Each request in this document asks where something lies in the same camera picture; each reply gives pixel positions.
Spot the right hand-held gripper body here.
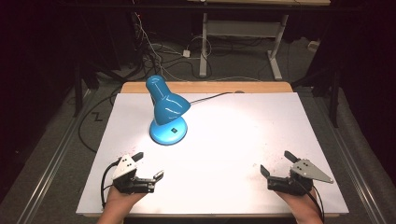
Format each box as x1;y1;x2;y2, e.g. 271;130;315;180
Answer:
266;159;334;197

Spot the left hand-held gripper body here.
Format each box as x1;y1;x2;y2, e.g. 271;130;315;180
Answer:
111;154;156;195

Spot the blue desk lamp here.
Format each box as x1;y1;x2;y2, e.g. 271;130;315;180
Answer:
145;75;191;147

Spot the person's left hand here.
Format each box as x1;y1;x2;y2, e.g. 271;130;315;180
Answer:
105;185;148;218

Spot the person's right hand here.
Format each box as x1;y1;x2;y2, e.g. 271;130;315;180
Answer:
275;188;322;223

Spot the white table mat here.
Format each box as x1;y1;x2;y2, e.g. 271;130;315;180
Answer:
76;92;349;217

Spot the black metal stand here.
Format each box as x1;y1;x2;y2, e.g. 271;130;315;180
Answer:
72;59;100;119
292;62;342;129

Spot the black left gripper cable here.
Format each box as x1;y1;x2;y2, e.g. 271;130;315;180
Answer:
100;159;121;209

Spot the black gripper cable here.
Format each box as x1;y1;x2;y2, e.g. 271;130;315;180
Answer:
298;180;326;223
100;159;121;209

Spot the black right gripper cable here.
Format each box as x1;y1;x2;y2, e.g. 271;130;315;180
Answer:
298;180;326;223

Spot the grey lamp power cable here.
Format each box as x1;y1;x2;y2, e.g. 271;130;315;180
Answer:
190;91;246;105

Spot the bundle of floor cables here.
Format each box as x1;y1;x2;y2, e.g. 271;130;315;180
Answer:
130;8;269;83

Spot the white metal desk frame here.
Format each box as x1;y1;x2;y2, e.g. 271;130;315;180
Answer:
199;12;290;81

